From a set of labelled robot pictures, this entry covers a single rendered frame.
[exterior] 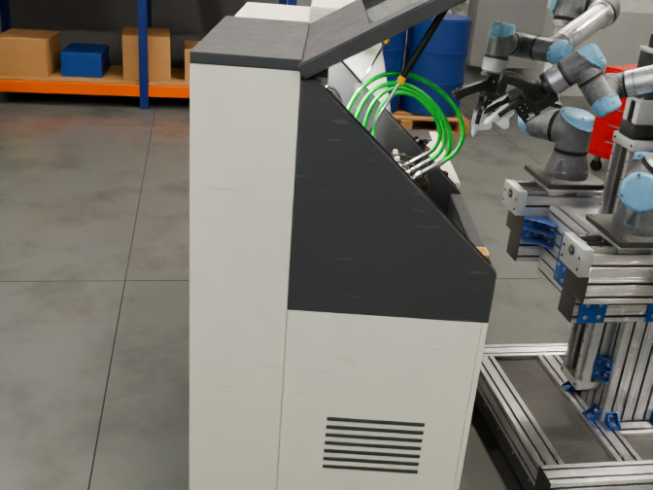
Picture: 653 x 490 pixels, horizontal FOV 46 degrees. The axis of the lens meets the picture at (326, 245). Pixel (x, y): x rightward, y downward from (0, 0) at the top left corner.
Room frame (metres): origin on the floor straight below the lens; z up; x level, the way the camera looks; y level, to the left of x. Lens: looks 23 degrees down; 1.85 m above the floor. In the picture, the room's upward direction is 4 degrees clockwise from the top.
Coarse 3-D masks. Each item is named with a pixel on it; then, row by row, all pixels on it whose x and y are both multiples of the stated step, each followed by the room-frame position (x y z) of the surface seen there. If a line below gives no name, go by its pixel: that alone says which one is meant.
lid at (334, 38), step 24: (360, 0) 2.61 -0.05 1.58; (384, 0) 2.47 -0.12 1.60; (408, 0) 2.23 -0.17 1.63; (432, 0) 1.94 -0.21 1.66; (456, 0) 1.94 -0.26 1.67; (312, 24) 2.59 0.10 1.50; (336, 24) 2.31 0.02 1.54; (360, 24) 2.09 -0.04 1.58; (384, 24) 1.93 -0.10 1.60; (408, 24) 1.94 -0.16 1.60; (312, 48) 2.09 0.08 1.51; (336, 48) 1.93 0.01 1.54; (360, 48) 1.93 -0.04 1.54; (312, 72) 1.93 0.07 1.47
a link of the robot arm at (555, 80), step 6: (552, 66) 2.19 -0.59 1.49; (546, 72) 2.18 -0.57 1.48; (552, 72) 2.16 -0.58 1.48; (558, 72) 2.15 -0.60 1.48; (546, 78) 2.17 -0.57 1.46; (552, 78) 2.16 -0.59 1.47; (558, 78) 2.15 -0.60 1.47; (552, 84) 2.15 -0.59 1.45; (558, 84) 2.15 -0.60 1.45; (564, 84) 2.15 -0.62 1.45; (558, 90) 2.16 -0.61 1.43
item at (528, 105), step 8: (544, 80) 2.17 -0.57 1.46; (520, 88) 2.22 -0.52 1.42; (544, 88) 2.18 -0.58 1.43; (512, 96) 2.21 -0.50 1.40; (520, 96) 2.18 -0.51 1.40; (528, 96) 2.18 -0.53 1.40; (536, 96) 2.19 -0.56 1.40; (544, 96) 2.19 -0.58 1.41; (552, 96) 2.18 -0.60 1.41; (520, 104) 2.18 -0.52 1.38; (528, 104) 2.18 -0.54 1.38; (536, 104) 2.19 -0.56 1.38; (544, 104) 2.19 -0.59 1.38; (520, 112) 2.20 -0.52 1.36; (528, 112) 2.20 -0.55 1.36; (536, 112) 2.18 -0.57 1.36; (528, 120) 2.19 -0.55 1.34
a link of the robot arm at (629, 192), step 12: (648, 156) 2.05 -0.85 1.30; (636, 168) 2.05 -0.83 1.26; (648, 168) 2.01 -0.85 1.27; (624, 180) 2.03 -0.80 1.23; (636, 180) 2.01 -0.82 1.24; (648, 180) 1.99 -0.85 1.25; (624, 192) 2.02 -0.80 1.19; (636, 192) 2.01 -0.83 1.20; (648, 192) 1.99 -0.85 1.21; (636, 204) 2.01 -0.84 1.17; (648, 204) 1.99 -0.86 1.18
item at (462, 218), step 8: (456, 200) 2.55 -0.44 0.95; (448, 208) 2.62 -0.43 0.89; (456, 208) 2.47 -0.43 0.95; (464, 208) 2.47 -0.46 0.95; (448, 216) 2.59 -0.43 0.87; (456, 216) 2.46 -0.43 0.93; (464, 216) 2.40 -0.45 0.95; (456, 224) 2.44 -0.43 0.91; (464, 224) 2.33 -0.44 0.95; (472, 224) 2.33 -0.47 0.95; (464, 232) 2.26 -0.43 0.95; (472, 232) 2.26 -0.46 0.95; (472, 240) 2.19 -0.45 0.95; (480, 240) 2.20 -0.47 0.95
